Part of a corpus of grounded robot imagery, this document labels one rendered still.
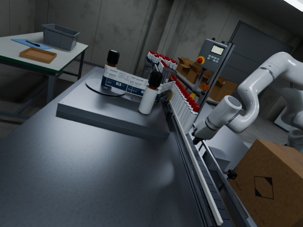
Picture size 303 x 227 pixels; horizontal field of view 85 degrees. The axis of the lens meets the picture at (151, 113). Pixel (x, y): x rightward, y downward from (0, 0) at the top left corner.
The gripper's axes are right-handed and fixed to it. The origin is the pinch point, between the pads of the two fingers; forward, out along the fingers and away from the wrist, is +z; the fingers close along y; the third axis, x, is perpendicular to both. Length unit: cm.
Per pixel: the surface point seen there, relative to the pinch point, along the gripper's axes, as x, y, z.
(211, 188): 26.2, -2.1, -2.8
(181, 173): 18.3, 7.8, 5.4
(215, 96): -163, -101, 69
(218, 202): 32.7, -2.3, -5.1
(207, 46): -63, -2, -29
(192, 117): -16.4, 0.6, -1.3
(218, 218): 40.0, 4.2, -11.1
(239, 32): -514, -254, 34
